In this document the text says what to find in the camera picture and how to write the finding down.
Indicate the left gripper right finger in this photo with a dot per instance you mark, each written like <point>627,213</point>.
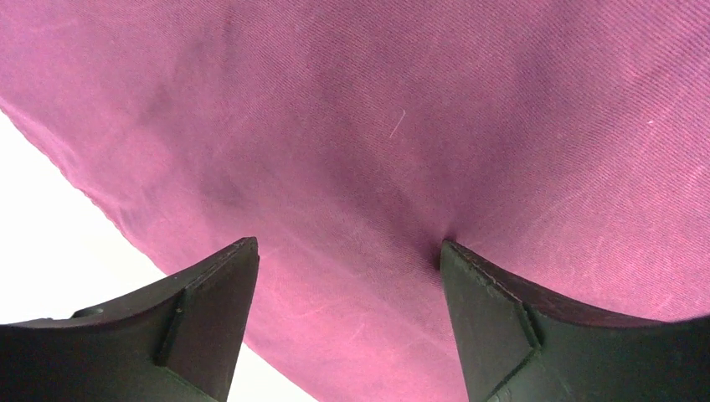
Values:
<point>519,341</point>

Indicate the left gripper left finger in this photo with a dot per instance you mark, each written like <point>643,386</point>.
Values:
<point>177,339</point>

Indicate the purple cloth wrap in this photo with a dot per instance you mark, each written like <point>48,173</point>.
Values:
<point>565,141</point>

